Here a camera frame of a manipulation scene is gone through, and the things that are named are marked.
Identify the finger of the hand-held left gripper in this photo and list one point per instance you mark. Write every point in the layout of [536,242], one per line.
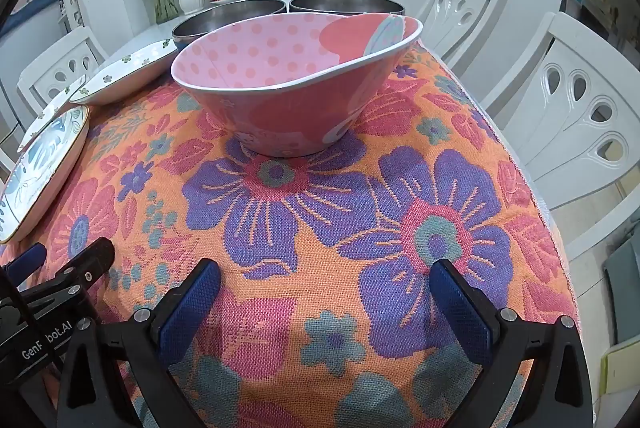
[85,265]
[30,258]

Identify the pink polka dot bowl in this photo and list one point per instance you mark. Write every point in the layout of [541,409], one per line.
[280,122]

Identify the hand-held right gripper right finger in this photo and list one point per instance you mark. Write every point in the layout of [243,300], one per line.
[465,308]

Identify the pale yellow board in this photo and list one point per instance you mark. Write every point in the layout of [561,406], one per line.
[622,368]

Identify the steel bowl blue outside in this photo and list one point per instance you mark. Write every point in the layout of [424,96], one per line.
[225,15]

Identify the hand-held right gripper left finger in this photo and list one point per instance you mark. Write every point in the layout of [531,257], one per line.
[190,303]

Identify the orange floral tablecloth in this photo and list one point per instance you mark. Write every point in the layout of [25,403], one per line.
[350,258]

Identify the white patterned shelf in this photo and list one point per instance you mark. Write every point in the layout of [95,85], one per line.
[74,5]

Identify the steel bowl red outside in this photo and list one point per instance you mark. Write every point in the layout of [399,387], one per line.
[345,2]

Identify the white green-flower plate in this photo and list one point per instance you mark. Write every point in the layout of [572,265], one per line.
[130,67]
[47,112]

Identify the white refrigerator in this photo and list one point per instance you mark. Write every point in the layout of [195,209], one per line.
[30,52]

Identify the cluttered shelf unit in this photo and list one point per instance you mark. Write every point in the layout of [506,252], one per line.
[595,2]

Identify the blue leaf gold-rim plate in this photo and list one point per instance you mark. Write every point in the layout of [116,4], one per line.
[40,167]

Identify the grey cushion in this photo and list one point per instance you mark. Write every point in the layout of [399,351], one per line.
[622,273]

